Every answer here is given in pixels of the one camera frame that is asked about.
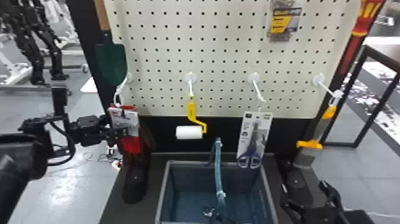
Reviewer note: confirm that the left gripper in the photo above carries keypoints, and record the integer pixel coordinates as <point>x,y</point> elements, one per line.
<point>87,131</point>

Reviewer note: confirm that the red gloves pair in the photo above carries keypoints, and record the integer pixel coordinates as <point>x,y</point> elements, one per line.
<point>129,142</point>

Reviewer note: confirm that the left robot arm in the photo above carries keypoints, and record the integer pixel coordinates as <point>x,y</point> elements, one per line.
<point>18,175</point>

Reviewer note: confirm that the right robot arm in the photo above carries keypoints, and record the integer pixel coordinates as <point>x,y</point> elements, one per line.
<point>325,209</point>

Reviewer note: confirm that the green trowel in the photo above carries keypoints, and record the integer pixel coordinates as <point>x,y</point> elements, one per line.
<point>111,62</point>

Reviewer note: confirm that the yellow paint roller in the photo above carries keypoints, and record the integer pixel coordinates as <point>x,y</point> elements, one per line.
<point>189,132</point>

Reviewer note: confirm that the blue basket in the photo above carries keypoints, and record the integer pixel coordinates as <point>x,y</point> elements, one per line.
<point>190,194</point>

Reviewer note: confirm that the white pegboard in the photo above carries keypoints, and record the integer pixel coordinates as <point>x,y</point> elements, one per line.
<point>218,56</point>

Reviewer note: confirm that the blue scissors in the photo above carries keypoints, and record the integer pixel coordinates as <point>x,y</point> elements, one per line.
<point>254,137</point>

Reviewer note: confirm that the grey yellow hand tool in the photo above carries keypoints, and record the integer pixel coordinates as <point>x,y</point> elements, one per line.
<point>307,156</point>

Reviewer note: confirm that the yellow label hardware pack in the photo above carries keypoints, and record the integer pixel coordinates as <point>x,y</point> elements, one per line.
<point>284,23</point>

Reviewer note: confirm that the red hand tool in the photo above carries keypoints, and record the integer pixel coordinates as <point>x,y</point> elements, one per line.
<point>364,23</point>

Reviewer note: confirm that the black side table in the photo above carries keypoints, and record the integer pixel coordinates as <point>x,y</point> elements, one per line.
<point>382,53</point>

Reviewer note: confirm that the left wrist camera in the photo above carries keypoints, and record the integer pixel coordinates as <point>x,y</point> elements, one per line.
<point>34,125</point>

